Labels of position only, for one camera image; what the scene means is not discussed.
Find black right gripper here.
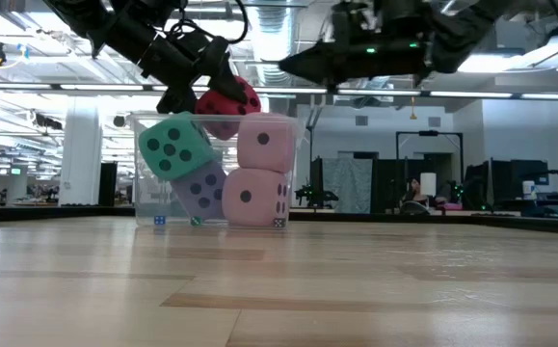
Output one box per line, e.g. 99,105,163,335
277,0,437,92

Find large pink foam die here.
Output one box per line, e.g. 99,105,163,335
236,113,298,174
221,167,291,229

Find dark background monitors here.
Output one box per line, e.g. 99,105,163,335
464,158,549,206

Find silver ceiling duct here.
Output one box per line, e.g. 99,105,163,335
247,0,302,88

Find white cylindrical object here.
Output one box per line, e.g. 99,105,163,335
419,172,438,198

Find large purple foam die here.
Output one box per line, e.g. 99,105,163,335
170,161,230,223

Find clear plastic container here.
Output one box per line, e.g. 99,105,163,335
126,111,305,229

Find large red foam die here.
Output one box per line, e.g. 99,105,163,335
195,75,263,142

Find black background stand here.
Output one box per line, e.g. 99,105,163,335
395,129,465,194

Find person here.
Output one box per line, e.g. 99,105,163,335
400,176,432,216

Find grey fabric partition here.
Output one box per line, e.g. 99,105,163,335
321,157,374,214

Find large teal foam die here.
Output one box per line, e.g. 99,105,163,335
137,111,221,183

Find black tall cabinet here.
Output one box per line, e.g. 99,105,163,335
98,162,119,207

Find black background robot arms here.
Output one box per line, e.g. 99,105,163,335
294,184,341,207

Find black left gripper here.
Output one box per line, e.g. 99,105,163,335
136,33,250,116

